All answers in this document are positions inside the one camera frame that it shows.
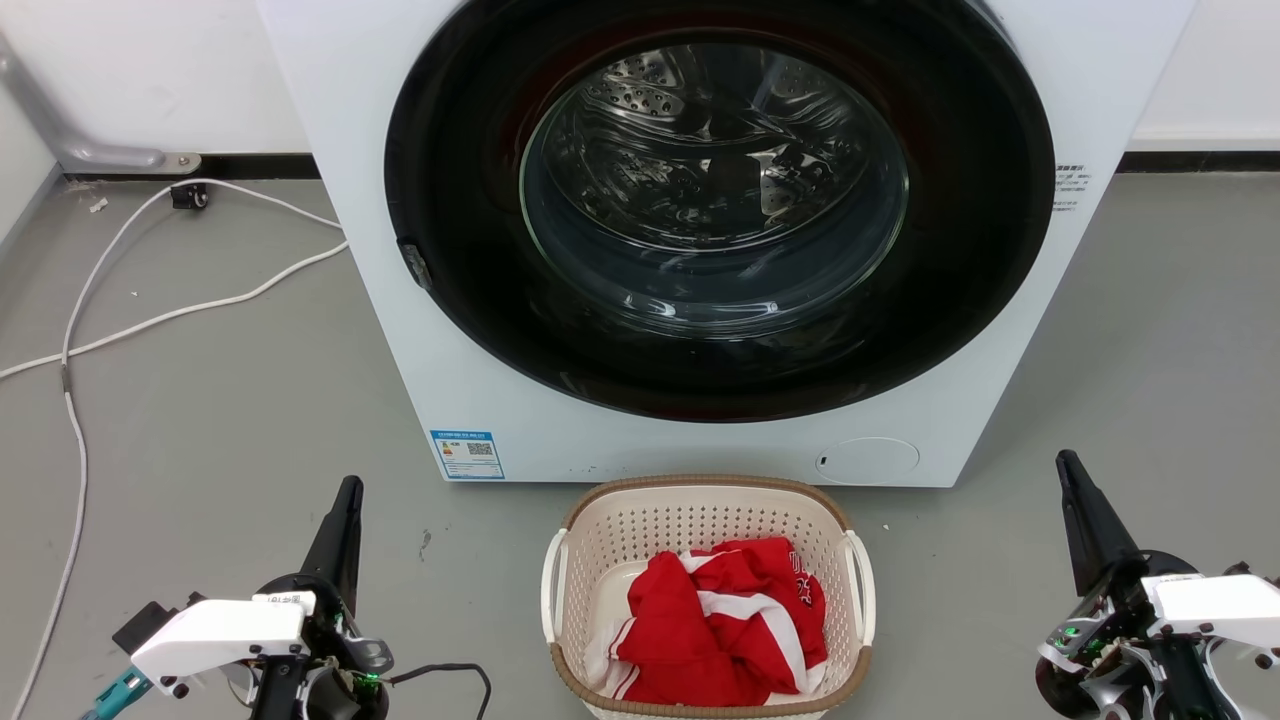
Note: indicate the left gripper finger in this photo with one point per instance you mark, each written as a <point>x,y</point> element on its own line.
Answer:
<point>350,560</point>
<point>328,550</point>

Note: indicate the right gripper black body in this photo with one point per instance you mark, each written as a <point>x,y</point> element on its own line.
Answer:
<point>1110,620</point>

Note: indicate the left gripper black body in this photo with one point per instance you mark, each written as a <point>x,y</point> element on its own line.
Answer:
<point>335,630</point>

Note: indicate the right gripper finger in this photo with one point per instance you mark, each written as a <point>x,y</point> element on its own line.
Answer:
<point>1110,535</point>
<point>1078,540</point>

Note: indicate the cream perforated laundry basket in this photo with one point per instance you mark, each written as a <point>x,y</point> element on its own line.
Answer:
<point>600,545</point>

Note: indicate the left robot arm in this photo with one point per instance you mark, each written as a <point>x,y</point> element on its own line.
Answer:
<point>270,695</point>

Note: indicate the blue energy label sticker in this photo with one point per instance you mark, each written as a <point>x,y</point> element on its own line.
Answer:
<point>467,454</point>

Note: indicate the round white filter cover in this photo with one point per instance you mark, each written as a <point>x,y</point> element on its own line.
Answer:
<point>867,461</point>

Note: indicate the black round washer door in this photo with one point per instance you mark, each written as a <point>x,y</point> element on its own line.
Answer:
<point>470,250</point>

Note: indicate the red and white garment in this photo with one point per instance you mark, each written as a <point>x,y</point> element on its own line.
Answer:
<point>700,640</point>

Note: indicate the small black floor socket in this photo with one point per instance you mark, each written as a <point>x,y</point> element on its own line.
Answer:
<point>188,196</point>

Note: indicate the white front-load washing machine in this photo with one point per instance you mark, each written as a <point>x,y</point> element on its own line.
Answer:
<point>330,120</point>

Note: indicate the right white wrist camera housing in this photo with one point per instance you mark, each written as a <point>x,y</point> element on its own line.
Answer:
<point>1215,605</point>

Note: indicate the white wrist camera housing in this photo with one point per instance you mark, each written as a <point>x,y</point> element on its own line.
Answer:
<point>1215,605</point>
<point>215,635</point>

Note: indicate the left white wrist camera housing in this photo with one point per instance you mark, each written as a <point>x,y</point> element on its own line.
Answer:
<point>215,635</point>

